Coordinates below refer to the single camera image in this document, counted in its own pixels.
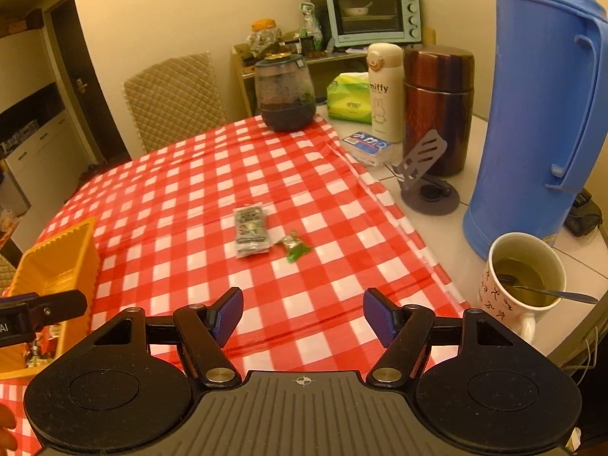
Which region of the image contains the white insulated bottle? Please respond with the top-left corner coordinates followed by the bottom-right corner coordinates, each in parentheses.
top-left (367, 43), bottom-right (404, 143)

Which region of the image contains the metal spoon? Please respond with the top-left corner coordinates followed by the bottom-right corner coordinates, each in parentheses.
top-left (496, 273), bottom-right (599, 305)

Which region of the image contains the blue white gum pack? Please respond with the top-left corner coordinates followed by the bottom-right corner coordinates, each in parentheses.
top-left (342, 129), bottom-right (395, 168)

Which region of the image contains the blue thermos flask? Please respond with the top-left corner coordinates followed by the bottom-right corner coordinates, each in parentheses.
top-left (463, 0), bottom-right (608, 261)

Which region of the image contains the green candy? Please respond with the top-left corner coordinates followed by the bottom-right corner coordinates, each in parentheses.
top-left (274, 230), bottom-right (312, 263)

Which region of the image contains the black device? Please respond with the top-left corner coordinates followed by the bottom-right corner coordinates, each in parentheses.
top-left (565, 189), bottom-right (604, 238)

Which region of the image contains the white cable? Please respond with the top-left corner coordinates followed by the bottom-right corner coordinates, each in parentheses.
top-left (570, 328), bottom-right (600, 371)

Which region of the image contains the white patterned mug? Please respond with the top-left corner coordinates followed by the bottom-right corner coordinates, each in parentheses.
top-left (477, 232), bottom-right (568, 345)

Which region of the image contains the orange lid jar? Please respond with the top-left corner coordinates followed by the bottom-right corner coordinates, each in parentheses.
top-left (246, 19), bottom-right (282, 55)

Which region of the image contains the yellow plastic basket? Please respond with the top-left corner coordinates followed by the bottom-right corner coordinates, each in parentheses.
top-left (0, 217), bottom-right (100, 381)

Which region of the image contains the green white bag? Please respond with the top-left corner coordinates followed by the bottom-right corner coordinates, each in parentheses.
top-left (299, 2), bottom-right (324, 51)

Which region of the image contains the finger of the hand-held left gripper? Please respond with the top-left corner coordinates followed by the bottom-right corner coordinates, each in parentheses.
top-left (26, 290), bottom-right (89, 332)

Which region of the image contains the grey phone stand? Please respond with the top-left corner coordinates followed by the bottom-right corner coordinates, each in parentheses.
top-left (392, 129), bottom-right (461, 214)

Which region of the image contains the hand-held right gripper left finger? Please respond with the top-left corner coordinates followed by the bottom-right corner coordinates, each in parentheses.
top-left (90, 287), bottom-right (245, 388)

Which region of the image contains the beige quilted chair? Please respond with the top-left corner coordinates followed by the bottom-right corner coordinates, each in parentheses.
top-left (122, 51), bottom-right (226, 155)

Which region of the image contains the brown metal canister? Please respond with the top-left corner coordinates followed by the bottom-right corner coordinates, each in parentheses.
top-left (403, 45), bottom-right (476, 176)

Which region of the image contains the person's left hand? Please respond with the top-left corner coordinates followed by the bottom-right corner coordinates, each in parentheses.
top-left (0, 405), bottom-right (18, 452)

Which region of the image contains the white cabinet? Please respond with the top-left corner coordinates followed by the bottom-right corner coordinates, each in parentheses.
top-left (0, 83), bottom-right (103, 248)

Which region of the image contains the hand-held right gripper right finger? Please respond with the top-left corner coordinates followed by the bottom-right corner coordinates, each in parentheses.
top-left (363, 287), bottom-right (516, 388)

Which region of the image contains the dark glass jar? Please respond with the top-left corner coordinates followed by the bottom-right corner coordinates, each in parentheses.
top-left (254, 54), bottom-right (317, 133)

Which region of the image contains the red checkered tablecloth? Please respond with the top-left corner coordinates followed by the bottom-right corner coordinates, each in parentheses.
top-left (0, 115), bottom-right (471, 456)

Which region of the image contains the green tissue pack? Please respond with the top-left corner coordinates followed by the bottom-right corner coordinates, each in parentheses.
top-left (325, 72), bottom-right (374, 123)

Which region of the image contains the light blue toaster oven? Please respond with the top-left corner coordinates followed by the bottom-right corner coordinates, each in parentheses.
top-left (324, 0), bottom-right (423, 48)

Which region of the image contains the red white-print snack packet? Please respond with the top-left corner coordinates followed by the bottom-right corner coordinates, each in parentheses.
top-left (35, 325), bottom-right (62, 350)

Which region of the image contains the dark grey snack packet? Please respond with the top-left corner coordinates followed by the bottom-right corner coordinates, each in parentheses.
top-left (234, 203), bottom-right (269, 258)

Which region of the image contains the dark door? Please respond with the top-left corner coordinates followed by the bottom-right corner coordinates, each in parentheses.
top-left (50, 0), bottom-right (131, 162)

